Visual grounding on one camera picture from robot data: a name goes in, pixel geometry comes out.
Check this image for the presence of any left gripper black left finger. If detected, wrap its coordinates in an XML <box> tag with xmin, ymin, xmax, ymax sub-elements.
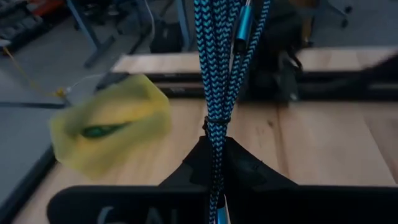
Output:
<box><xmin>46</xmin><ymin>136</ymin><xmax>216</xmax><ymax>224</ymax></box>

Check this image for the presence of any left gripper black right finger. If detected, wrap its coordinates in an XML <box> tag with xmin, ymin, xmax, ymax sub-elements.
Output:
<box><xmin>223</xmin><ymin>136</ymin><xmax>398</xmax><ymax>224</ymax></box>

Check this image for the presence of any green braided USB-C cable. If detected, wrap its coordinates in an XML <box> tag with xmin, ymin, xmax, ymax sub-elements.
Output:
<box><xmin>80</xmin><ymin>122</ymin><xmax>133</xmax><ymax>139</ymax></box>

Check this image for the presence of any teal black braided USB-C cable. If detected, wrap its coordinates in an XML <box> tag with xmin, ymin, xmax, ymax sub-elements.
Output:
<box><xmin>193</xmin><ymin>0</ymin><xmax>272</xmax><ymax>224</ymax></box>

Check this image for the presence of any yellow plastic bin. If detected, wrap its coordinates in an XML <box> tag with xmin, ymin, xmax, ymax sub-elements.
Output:
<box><xmin>49</xmin><ymin>73</ymin><xmax>172</xmax><ymax>180</ymax></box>

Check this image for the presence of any grey background table leg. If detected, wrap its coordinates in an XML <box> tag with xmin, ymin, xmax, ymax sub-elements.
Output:
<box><xmin>65</xmin><ymin>0</ymin><xmax>116</xmax><ymax>68</ymax></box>
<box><xmin>174</xmin><ymin>0</ymin><xmax>192</xmax><ymax>52</ymax></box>

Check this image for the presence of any office chair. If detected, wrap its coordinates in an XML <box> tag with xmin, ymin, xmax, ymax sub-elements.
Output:
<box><xmin>320</xmin><ymin>0</ymin><xmax>355</xmax><ymax>29</ymax></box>

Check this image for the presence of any black aluminium table frame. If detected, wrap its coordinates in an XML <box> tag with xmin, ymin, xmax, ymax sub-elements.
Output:
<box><xmin>0</xmin><ymin>52</ymin><xmax>398</xmax><ymax>224</ymax></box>

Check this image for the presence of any yellow cord on floor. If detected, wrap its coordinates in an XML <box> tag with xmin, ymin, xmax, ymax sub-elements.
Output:
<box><xmin>2</xmin><ymin>46</ymin><xmax>68</xmax><ymax>99</ymax></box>

